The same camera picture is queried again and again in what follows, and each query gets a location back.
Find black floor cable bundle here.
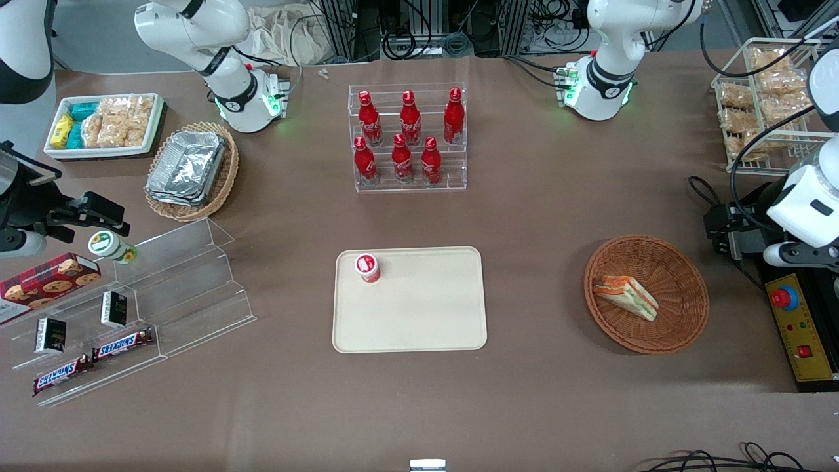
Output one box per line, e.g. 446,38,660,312
639,442,839,472

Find black yellow control box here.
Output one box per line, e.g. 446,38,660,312
739,181,839,393

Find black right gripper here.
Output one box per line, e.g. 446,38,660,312
0,142,130,242

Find clear fried snack pack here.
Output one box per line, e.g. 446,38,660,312
760,95,813,127
719,83,755,111
726,134,775,162
757,71,808,96
749,47,797,73
719,108,758,136

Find stack of foil trays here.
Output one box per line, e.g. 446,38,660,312
146,130,227,208

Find coiled black background cables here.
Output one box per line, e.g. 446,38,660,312
382,23,474,61

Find white rectangular snack tray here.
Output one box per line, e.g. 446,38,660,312
43,93,165,160

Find beige plastic serving tray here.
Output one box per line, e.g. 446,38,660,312
332,246,488,354

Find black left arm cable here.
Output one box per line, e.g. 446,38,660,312
699,13,827,231

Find beige cloth bag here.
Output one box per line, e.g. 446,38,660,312
246,5,328,66

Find oval wicker basket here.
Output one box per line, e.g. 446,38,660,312
144,121,240,223

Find small black box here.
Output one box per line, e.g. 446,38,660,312
100,291,128,329
34,317,68,356

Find clear rice cracker pack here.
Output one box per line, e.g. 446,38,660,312
125,96,155,148
81,113,106,149
97,98,129,149

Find clear acrylic bottle rack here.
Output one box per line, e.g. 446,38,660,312
348,83,468,193

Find red cola bottle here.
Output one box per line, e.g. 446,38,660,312
420,136,442,186
443,87,465,145
357,90,383,147
353,136,378,186
391,133,414,184
399,90,422,146

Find black arm base cables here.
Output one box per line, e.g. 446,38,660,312
503,55,572,90

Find black looped table cable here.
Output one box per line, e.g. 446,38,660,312
688,175,723,209

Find yellow snack packet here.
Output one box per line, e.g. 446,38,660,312
50,115,76,150

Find triangular sandwich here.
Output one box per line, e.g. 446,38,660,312
593,275,659,322

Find red plaid cookie box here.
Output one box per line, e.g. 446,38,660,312
0,252,102,326

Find white wire basket rack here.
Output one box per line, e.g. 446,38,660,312
711,38,839,174

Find aluminium frame rack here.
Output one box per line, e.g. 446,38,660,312
315,0,594,63

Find clear acrylic step display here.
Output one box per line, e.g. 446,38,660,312
10,218,258,408

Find round brown wicker basket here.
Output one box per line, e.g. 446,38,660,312
583,235,711,355

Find brown snickers bar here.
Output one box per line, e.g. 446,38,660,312
92,327,155,363
32,355,94,397

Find green white lidded cup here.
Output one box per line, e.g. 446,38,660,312
88,231,138,266

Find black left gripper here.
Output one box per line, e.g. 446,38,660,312
704,203,773,260

